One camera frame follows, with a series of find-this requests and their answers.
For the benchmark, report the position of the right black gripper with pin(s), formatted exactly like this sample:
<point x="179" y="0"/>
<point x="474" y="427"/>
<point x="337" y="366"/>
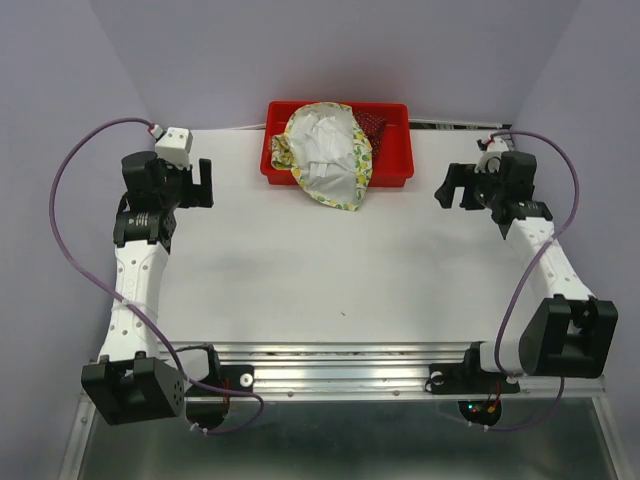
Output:
<point x="456" y="177"/>

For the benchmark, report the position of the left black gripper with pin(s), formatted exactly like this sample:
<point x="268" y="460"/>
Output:
<point x="197" y="195"/>

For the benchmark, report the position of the lemon print skirt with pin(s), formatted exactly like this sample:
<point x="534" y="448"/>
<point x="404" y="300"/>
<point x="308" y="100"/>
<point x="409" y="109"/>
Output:
<point x="328" y="154"/>

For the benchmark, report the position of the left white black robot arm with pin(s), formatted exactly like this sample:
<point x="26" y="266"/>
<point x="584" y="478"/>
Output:
<point x="129" y="382"/>

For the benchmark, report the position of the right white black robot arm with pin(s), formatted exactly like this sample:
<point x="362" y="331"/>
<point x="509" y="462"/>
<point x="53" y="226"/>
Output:
<point x="570" y="332"/>

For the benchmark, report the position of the red plastic bin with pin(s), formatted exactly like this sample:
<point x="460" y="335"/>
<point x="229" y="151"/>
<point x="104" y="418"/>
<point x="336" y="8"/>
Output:
<point x="393" y="165"/>

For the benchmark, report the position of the red polka dot skirt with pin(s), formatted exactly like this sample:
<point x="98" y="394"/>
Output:
<point x="373" y="126"/>

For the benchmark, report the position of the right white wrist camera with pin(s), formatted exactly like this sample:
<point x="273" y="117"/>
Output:
<point x="491" y="153"/>

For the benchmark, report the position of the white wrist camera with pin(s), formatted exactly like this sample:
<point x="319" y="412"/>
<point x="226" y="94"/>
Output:
<point x="491" y="153"/>
<point x="174" y="147"/>

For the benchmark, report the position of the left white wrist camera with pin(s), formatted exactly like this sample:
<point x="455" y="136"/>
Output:
<point x="174" y="147"/>

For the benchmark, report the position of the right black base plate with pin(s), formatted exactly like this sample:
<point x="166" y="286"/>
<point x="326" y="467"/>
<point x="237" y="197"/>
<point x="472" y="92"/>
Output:
<point x="457" y="379"/>

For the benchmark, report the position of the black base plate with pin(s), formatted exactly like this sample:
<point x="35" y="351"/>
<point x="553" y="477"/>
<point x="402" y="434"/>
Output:
<point x="457" y="379"/>
<point x="237" y="378"/>

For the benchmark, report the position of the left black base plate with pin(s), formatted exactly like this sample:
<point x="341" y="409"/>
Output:
<point x="237" y="378"/>

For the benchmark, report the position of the aluminium mounting rail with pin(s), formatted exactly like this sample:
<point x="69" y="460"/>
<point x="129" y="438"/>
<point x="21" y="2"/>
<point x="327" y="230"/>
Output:
<point x="349" y="411"/>

